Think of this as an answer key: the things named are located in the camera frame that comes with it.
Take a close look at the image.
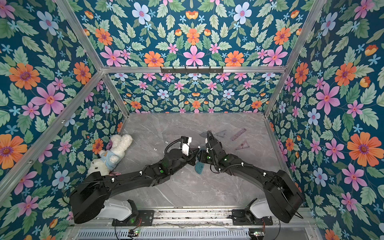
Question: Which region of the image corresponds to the green protractor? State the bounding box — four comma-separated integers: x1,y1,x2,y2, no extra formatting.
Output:
195,162,205,175

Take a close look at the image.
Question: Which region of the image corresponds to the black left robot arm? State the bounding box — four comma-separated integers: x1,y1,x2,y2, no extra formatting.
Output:
69,136,201,224

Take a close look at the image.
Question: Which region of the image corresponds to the white plush bear toy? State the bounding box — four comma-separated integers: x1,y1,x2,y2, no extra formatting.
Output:
87,134,133,177

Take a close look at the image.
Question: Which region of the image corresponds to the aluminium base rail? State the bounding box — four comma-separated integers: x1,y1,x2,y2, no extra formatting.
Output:
63,206,322,240

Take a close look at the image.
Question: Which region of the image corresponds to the green ruler set pouch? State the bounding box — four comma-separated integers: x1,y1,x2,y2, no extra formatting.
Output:
197,146,207,153

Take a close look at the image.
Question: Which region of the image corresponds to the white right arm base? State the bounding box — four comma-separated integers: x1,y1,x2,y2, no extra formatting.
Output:
247,198,274,219

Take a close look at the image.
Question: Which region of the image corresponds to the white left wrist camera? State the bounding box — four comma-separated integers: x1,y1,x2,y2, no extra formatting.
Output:
181,136,192,157

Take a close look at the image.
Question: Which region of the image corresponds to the purple straight ruler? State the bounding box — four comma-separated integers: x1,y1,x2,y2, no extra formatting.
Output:
230,128,247,141

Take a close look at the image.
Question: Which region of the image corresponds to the black hook rail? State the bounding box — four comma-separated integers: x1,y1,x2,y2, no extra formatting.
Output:
160,67,224,74

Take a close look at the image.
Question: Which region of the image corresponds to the grey triangle ruler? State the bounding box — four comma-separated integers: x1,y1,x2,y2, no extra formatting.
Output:
216,130,227,138

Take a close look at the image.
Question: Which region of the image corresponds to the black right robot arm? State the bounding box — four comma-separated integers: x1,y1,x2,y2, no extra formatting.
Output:
199,131,304,223

